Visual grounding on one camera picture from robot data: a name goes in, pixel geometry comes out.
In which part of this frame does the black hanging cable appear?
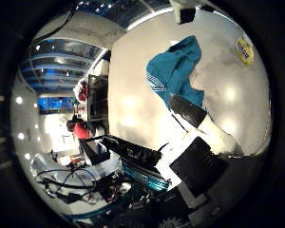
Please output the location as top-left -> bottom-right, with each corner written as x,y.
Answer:
30,5 -> 78,45

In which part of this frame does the black monitor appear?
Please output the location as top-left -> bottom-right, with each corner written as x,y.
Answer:
80,136 -> 112,166

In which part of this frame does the tangle of black cables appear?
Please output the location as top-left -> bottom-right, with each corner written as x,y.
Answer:
35,166 -> 99,204

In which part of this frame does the black keyboard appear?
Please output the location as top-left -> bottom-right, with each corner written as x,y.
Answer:
102,135 -> 163,166

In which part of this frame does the black shelf rack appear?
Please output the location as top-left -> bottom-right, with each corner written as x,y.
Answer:
86,74 -> 110,124

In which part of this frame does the red hanging garment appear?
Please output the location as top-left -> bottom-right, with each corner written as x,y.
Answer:
76,79 -> 89,103

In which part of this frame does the white side desk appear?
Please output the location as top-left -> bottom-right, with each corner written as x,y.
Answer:
30,151 -> 126,219

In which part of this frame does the person in red shirt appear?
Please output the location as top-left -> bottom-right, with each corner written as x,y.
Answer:
66,115 -> 93,141

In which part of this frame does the blue cloth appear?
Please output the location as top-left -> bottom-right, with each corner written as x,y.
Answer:
145,35 -> 207,110

